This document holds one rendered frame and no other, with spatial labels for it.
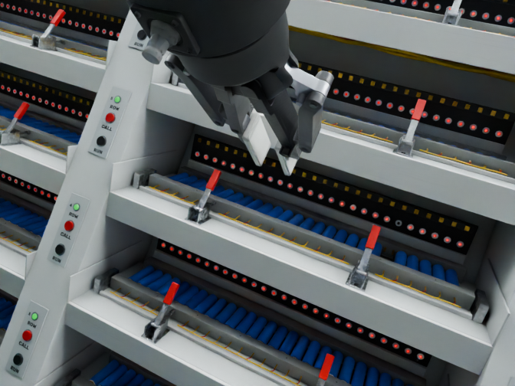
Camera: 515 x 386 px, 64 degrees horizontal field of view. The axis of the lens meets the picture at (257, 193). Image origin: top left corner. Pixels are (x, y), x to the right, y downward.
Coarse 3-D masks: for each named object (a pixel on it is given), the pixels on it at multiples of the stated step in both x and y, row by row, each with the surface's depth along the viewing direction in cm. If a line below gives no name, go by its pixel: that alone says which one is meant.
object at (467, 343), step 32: (128, 160) 71; (160, 160) 80; (192, 160) 84; (128, 192) 71; (160, 192) 74; (128, 224) 69; (160, 224) 66; (192, 224) 64; (224, 224) 67; (352, 224) 74; (224, 256) 63; (256, 256) 61; (288, 256) 62; (448, 256) 69; (288, 288) 60; (320, 288) 58; (352, 288) 57; (384, 288) 59; (480, 288) 65; (352, 320) 57; (384, 320) 56; (416, 320) 54; (448, 320) 55; (480, 320) 56; (448, 352) 53; (480, 352) 52
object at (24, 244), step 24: (0, 192) 95; (24, 192) 94; (48, 192) 92; (0, 216) 87; (24, 216) 88; (48, 216) 90; (0, 240) 80; (24, 240) 81; (0, 264) 74; (24, 264) 75; (0, 288) 74
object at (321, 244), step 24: (168, 192) 74; (192, 192) 72; (240, 216) 69; (264, 216) 68; (288, 240) 65; (312, 240) 65; (336, 240) 66; (384, 264) 62; (432, 288) 60; (456, 288) 59
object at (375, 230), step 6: (372, 228) 60; (378, 228) 59; (372, 234) 59; (378, 234) 59; (372, 240) 59; (366, 246) 59; (372, 246) 59; (366, 252) 59; (366, 258) 58; (360, 264) 58; (366, 264) 58; (360, 270) 58
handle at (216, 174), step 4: (216, 172) 67; (220, 172) 67; (212, 176) 67; (216, 176) 67; (212, 180) 67; (216, 180) 67; (208, 184) 67; (212, 184) 67; (208, 188) 67; (212, 188) 67; (204, 192) 67; (208, 192) 67; (204, 196) 66; (208, 196) 67; (200, 200) 66; (204, 200) 66; (200, 204) 66; (204, 204) 66; (200, 208) 66
